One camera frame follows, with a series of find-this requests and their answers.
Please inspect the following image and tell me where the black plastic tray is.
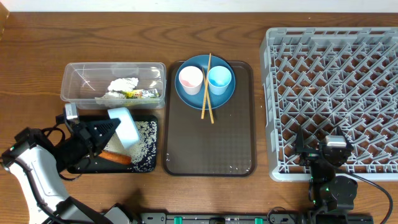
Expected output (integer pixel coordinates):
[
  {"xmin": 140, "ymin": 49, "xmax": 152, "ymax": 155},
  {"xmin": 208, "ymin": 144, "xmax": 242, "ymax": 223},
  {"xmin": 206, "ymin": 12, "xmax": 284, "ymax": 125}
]
[{"xmin": 67, "ymin": 115, "xmax": 158, "ymax": 174}]

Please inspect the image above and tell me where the brown serving tray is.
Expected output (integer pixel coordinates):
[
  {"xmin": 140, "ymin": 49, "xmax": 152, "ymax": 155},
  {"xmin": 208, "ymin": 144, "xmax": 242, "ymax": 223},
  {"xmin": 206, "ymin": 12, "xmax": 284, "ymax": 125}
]
[{"xmin": 162, "ymin": 62, "xmax": 256, "ymax": 177}]

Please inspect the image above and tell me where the orange carrot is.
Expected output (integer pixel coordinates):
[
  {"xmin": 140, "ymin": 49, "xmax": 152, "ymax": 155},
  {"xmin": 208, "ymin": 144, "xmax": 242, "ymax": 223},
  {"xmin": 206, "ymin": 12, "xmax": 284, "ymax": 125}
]
[{"xmin": 98, "ymin": 151, "xmax": 131, "ymax": 165}]

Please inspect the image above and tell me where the white paper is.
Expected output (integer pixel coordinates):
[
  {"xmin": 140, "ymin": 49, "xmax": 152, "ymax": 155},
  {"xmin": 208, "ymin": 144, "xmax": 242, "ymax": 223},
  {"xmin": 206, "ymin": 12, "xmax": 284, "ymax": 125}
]
[{"xmin": 96, "ymin": 78, "xmax": 139, "ymax": 100}]

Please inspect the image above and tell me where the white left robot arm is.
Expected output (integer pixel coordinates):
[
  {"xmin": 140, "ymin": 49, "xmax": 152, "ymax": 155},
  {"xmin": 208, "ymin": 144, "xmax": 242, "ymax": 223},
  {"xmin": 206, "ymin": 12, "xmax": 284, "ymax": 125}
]
[{"xmin": 1, "ymin": 118, "xmax": 134, "ymax": 223}]

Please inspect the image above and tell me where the clear plastic bin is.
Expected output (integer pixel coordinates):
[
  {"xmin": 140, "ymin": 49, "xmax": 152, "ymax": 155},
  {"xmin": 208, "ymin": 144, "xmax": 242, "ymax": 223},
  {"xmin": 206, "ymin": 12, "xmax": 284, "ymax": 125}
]
[{"xmin": 60, "ymin": 62, "xmax": 167, "ymax": 110}]

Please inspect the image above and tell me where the dark blue plate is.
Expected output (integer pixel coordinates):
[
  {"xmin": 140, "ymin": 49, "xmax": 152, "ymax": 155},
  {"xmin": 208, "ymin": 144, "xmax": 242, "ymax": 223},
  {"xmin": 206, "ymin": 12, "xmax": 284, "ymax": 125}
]
[{"xmin": 175, "ymin": 55, "xmax": 236, "ymax": 110}]

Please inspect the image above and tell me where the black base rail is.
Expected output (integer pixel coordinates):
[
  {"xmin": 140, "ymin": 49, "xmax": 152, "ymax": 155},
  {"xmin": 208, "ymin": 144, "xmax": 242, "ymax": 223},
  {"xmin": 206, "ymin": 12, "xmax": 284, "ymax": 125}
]
[{"xmin": 139, "ymin": 212, "xmax": 374, "ymax": 224}]

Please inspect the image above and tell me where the white rice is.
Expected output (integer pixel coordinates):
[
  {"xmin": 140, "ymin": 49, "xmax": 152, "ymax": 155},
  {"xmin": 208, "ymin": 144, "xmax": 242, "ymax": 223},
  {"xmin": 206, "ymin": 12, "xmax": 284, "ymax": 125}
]
[{"xmin": 104, "ymin": 121, "xmax": 158, "ymax": 173}]

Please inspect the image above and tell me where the wooden chopstick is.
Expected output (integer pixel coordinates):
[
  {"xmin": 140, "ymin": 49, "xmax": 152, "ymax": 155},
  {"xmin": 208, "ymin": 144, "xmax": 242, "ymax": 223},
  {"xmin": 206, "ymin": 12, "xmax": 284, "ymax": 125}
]
[
  {"xmin": 201, "ymin": 67, "xmax": 215, "ymax": 124},
  {"xmin": 201, "ymin": 53, "xmax": 211, "ymax": 119}
]

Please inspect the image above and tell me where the light blue rice bowl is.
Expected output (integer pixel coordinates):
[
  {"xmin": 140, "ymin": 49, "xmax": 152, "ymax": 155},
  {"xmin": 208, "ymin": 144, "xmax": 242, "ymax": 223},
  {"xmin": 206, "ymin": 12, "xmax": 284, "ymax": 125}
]
[{"xmin": 108, "ymin": 108, "xmax": 140, "ymax": 150}]

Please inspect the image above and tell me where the grey dishwasher rack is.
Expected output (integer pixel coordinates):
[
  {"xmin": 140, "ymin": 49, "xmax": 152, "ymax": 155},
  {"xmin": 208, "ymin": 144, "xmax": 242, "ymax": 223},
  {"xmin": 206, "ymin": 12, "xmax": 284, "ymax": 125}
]
[{"xmin": 260, "ymin": 27, "xmax": 397, "ymax": 182}]

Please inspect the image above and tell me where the pink cup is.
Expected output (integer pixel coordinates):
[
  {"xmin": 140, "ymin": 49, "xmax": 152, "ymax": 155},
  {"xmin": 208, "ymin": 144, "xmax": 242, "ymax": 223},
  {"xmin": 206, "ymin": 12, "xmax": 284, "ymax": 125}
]
[{"xmin": 178, "ymin": 66, "xmax": 203, "ymax": 95}]

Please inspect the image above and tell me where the light blue cup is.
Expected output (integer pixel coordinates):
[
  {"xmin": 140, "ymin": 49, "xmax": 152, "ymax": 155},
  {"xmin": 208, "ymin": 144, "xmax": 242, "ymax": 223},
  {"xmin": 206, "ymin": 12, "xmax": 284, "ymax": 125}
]
[{"xmin": 208, "ymin": 66, "xmax": 232, "ymax": 95}]

